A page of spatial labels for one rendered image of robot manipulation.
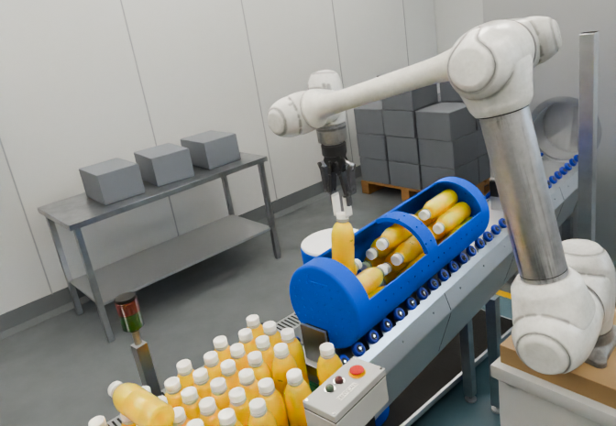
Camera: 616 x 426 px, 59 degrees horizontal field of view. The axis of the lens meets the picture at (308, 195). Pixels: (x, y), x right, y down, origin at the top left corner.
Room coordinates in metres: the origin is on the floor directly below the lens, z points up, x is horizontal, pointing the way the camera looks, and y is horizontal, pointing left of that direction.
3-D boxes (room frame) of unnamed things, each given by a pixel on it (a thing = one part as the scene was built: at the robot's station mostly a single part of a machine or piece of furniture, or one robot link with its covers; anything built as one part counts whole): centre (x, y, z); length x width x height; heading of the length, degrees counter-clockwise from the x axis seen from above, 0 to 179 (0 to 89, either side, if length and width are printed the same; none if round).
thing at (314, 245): (2.12, -0.08, 1.03); 0.28 x 0.28 x 0.01
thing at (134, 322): (1.44, 0.57, 1.18); 0.06 x 0.06 x 0.05
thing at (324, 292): (1.80, -0.30, 1.09); 0.88 x 0.28 x 0.28; 135
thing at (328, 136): (1.61, -0.10, 1.60); 0.09 x 0.09 x 0.06
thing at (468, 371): (2.25, -0.65, 0.31); 0.06 x 0.06 x 0.63; 45
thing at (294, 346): (1.36, 0.12, 1.00); 0.07 x 0.07 x 0.19
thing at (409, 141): (5.41, -1.27, 0.59); 1.20 x 0.80 x 1.19; 38
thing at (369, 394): (1.11, -0.02, 1.05); 0.20 x 0.10 x 0.10; 135
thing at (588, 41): (2.29, -1.24, 0.85); 0.06 x 0.06 x 1.70; 45
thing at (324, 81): (1.60, -0.09, 1.71); 0.13 x 0.11 x 0.16; 139
